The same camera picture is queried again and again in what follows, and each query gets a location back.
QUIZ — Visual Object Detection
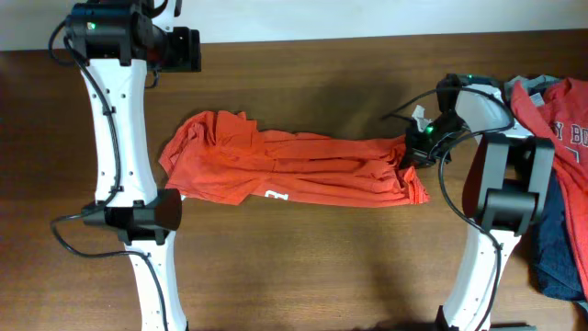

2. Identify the orange red t-shirt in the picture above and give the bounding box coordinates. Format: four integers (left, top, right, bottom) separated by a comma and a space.
159, 110, 430, 208

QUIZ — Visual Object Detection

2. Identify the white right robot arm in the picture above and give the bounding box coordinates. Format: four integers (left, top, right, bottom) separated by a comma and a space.
401, 74, 555, 331

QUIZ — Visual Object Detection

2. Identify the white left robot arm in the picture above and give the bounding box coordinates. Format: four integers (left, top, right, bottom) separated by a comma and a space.
58, 0, 201, 331

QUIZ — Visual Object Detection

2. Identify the grey garment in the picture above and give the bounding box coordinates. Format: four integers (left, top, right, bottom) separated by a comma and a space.
504, 74, 561, 102

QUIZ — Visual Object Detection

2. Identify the red printed t-shirt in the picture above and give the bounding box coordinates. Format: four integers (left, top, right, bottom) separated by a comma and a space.
510, 78, 587, 301

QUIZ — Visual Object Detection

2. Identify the navy blue garment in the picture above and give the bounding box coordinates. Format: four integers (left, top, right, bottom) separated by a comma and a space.
532, 171, 585, 302

